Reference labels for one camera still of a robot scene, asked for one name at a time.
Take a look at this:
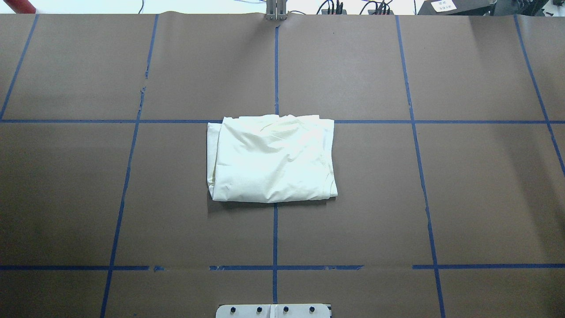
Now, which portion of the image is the cream cat print shirt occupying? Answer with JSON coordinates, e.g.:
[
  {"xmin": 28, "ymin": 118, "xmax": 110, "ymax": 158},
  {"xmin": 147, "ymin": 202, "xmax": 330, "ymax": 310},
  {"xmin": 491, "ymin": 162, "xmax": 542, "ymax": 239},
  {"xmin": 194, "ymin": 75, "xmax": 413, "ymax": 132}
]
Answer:
[{"xmin": 207, "ymin": 114, "xmax": 338, "ymax": 204}]

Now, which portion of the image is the far orange black connector box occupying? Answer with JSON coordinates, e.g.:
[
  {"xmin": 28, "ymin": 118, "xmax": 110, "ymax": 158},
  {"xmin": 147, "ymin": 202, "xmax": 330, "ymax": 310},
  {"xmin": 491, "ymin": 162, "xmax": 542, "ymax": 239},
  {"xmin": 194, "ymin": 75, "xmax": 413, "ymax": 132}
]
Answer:
[{"xmin": 316, "ymin": 0, "xmax": 347, "ymax": 15}]

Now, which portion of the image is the orange black connector box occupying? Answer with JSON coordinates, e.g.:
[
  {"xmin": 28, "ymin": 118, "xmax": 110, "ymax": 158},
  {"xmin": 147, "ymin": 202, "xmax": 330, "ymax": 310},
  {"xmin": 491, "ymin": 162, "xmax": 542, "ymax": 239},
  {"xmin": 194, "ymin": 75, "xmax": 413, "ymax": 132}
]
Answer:
[
  {"xmin": 359, "ymin": 0, "xmax": 394, "ymax": 15},
  {"xmin": 316, "ymin": 0, "xmax": 347, "ymax": 15}
]

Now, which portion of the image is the near orange black connector box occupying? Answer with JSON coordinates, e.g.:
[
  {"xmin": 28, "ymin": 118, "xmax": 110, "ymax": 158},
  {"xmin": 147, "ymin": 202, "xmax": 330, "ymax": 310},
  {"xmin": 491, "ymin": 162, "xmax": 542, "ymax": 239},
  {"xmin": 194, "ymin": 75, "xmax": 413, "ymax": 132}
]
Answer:
[{"xmin": 359, "ymin": 0, "xmax": 394, "ymax": 15}]

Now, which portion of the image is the black box with white label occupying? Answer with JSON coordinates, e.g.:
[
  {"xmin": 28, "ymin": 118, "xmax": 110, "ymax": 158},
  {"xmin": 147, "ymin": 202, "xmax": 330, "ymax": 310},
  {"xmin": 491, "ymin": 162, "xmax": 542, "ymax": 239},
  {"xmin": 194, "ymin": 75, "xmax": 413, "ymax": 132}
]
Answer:
[{"xmin": 417, "ymin": 0, "xmax": 497, "ymax": 16}]

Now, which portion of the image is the red cylindrical bottle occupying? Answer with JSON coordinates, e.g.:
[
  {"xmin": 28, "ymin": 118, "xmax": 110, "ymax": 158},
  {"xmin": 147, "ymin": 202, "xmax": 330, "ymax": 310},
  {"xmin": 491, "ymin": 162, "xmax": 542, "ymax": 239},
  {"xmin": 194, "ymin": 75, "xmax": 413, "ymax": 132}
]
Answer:
[{"xmin": 4, "ymin": 0, "xmax": 37, "ymax": 14}]

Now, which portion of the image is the aluminium frame post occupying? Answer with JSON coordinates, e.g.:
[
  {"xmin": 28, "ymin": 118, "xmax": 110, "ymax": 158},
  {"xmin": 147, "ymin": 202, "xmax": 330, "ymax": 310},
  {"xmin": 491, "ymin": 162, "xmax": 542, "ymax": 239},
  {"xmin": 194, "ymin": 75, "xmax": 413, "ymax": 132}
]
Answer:
[{"xmin": 264, "ymin": 0, "xmax": 288, "ymax": 21}]

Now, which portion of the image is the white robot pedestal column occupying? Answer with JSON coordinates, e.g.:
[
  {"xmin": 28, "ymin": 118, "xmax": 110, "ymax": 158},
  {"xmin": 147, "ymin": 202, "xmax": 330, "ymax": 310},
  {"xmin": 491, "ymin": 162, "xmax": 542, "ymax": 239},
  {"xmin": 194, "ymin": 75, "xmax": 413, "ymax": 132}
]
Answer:
[{"xmin": 215, "ymin": 303, "xmax": 332, "ymax": 318}]

